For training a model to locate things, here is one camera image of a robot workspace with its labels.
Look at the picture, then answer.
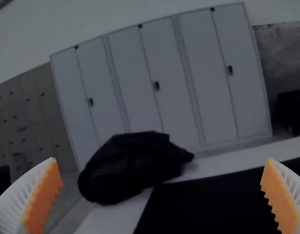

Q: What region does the black mat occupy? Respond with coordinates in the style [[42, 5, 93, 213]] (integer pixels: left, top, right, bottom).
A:
[[134, 157, 300, 234]]

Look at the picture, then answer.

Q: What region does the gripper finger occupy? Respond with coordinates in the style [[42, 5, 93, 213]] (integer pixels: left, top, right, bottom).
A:
[[0, 156, 64, 234], [260, 157, 300, 234]]

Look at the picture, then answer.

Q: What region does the grey cupboard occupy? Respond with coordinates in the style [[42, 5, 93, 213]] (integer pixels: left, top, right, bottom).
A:
[[49, 36, 131, 171], [106, 16, 204, 147], [175, 2, 273, 148]]

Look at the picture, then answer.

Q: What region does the black bag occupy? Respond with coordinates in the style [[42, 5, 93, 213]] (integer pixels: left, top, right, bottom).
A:
[[77, 131, 195, 206]]

